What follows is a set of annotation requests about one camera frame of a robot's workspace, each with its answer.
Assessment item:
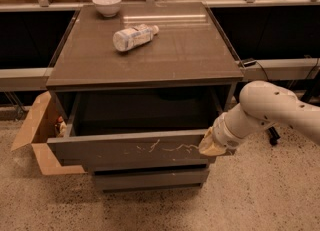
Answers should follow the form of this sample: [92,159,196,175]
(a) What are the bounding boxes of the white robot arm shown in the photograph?
[199,81,320,156]

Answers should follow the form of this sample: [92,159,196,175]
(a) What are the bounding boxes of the white plastic bottle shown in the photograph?
[113,24,159,52]

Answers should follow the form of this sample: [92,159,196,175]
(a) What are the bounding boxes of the grey drawer cabinet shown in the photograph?
[47,3,243,177]

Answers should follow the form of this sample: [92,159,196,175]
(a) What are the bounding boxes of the white ceramic bowl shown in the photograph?
[92,0,122,17]

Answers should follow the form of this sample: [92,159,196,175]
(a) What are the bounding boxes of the grey drawer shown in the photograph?
[48,86,224,171]
[92,164,209,192]

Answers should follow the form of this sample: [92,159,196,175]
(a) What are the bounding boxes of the black stand leg with wheel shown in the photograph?
[268,127,280,146]

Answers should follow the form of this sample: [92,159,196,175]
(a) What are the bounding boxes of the grey top drawer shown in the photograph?
[48,86,224,171]

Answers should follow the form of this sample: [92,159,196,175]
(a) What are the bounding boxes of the grey bottom drawer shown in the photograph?
[92,164,209,192]

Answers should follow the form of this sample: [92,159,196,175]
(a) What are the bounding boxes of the small item in cardboard box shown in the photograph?
[55,116,67,137]

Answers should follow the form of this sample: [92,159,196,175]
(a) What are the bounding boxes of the open cardboard box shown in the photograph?
[11,92,85,176]

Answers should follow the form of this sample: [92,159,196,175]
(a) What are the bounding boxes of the small black device on ledge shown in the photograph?
[239,58,256,67]

